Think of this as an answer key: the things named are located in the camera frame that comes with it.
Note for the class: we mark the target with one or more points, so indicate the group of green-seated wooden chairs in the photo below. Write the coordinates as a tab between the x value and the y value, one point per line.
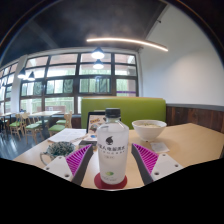
33	126

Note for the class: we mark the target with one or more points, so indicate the wooden-top dining table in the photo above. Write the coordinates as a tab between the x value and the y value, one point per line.
45	113

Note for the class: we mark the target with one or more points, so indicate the white paper sheet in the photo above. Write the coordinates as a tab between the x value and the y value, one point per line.
66	135

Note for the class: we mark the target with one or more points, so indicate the green upholstered bench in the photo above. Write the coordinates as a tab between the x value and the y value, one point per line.
140	108

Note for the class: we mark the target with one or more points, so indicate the black-framed picture stand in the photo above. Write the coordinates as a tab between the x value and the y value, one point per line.
95	123

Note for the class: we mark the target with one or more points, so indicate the green speckled mug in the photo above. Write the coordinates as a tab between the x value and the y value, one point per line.
58	151

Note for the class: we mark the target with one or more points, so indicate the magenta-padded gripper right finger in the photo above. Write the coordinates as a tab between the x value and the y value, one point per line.
148	160

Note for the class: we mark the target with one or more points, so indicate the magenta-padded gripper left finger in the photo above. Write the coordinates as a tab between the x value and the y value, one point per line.
75	160

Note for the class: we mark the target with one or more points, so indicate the group of pendant lamps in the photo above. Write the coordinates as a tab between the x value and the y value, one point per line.
97	54

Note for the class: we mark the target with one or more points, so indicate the white ceramic bowl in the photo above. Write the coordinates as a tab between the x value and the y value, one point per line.
149	130

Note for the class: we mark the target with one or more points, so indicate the white paper napkin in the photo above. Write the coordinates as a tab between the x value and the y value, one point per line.
159	147

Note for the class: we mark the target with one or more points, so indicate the flat round red coaster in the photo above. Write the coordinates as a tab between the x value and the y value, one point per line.
100	184

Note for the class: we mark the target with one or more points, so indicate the long linear ceiling light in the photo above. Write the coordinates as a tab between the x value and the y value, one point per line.
130	40

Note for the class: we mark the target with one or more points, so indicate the clear black-capped drink bottle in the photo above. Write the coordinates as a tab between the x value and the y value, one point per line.
112	150

